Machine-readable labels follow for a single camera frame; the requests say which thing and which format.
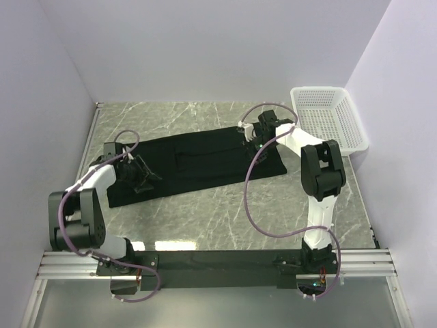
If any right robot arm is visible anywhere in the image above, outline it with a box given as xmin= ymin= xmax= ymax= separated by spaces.
xmin=238 ymin=110 xmax=346 ymax=273

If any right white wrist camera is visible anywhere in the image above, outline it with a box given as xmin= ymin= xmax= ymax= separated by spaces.
xmin=237 ymin=121 xmax=256 ymax=141

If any black t-shirt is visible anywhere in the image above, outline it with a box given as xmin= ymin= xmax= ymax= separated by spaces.
xmin=107 ymin=126 xmax=287 ymax=208

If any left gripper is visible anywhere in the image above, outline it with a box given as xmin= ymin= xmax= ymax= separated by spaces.
xmin=119 ymin=154 xmax=160 ymax=193

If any aluminium rail frame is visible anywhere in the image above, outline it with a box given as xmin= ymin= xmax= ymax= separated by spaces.
xmin=35 ymin=103 xmax=411 ymax=327

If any white plastic mesh basket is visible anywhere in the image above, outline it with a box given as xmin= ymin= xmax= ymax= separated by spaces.
xmin=290 ymin=86 xmax=369 ymax=156

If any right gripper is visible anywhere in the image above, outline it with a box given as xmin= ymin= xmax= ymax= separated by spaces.
xmin=241 ymin=135 xmax=277 ymax=170

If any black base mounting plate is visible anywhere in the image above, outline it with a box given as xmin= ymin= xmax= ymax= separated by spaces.
xmin=96 ymin=249 xmax=341 ymax=291

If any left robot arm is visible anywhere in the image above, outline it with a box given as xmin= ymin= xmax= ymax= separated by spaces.
xmin=48 ymin=142 xmax=162 ymax=275

